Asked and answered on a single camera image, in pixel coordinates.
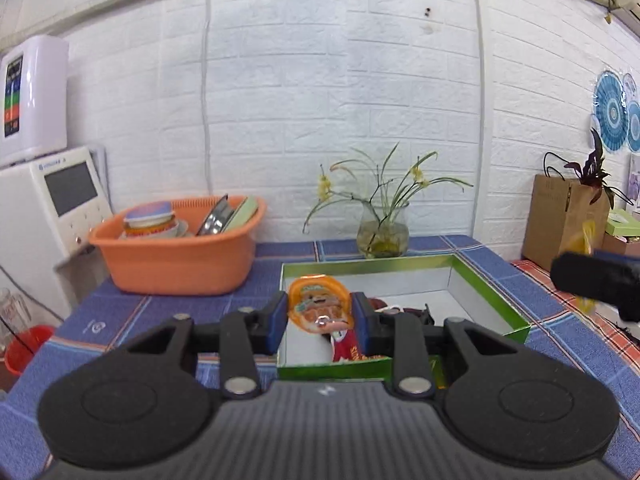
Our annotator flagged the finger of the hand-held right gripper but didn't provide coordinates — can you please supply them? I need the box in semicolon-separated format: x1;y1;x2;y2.
550;249;640;322

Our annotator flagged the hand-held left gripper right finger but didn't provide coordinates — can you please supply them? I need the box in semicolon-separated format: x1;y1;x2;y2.
352;291;521;401

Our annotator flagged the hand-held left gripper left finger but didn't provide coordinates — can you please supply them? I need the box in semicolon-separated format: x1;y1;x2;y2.
120;291;290;401

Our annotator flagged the yellow snack packet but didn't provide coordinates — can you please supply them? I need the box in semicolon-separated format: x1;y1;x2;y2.
574;220;598;314

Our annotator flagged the orange cartoon snack packet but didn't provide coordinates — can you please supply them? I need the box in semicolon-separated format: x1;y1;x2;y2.
287;274;357;334

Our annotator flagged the green cardboard box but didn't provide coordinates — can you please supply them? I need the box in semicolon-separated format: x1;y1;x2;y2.
276;254;532;382

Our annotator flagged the red snack packet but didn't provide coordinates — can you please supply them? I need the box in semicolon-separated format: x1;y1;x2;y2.
327;327;392;364

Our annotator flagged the dark snack packet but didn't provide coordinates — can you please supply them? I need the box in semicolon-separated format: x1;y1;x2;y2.
372;297;434;327

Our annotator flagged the red checked tablecloth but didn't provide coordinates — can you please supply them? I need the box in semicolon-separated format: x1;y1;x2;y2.
510;259;640;362

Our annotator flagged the brown paper bag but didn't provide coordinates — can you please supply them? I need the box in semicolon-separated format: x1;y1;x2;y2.
522;174;612;273

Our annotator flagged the green and white box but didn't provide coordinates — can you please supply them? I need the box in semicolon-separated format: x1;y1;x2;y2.
602;209;640;257

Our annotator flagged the glass vase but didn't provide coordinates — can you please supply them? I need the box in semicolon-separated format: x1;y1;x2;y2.
357;201;411;259

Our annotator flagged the purple leaf plant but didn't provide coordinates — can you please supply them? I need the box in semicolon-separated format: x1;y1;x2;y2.
544;127;634;209

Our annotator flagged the green plate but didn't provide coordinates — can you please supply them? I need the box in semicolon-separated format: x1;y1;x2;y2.
222;197;260;234

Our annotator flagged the steel plate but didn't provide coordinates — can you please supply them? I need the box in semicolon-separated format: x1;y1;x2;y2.
196;195;246;236

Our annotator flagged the orange plastic basin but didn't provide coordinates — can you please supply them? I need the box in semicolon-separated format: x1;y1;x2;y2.
89;196;267;295

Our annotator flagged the yellow flower plant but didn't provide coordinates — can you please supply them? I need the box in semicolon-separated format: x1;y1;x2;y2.
302;142;474;256

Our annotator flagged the blue paper fan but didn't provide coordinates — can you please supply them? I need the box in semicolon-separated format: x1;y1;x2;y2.
622;72;640;154
592;70;630;154

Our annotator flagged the stack of patterned bowls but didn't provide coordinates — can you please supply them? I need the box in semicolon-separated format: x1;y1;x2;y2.
122;201;179;239

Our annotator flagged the blue checked tablecloth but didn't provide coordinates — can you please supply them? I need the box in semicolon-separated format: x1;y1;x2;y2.
0;234;640;480

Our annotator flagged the red bucket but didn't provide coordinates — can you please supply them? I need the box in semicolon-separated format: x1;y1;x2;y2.
5;325;57;377

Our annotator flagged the white appliance with screen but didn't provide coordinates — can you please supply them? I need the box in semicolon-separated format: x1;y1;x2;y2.
0;146;114;322

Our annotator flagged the glass jar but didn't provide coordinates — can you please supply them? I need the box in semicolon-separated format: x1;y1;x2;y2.
0;287;32;352

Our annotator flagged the white water purifier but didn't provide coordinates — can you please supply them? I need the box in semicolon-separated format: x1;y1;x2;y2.
0;36;70;167

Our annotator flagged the white wall pipe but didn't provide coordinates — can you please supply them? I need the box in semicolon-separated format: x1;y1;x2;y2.
469;0;490;252

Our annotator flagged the white wall cable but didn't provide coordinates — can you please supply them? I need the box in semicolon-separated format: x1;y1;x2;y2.
199;0;213;202

